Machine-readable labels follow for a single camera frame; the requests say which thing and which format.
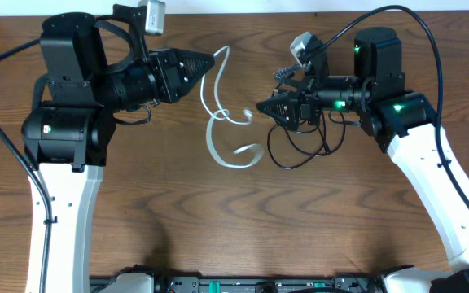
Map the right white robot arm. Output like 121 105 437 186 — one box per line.
257 27 469 292

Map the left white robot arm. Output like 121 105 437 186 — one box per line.
21 5 214 292

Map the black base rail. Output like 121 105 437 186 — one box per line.
90 266 469 293

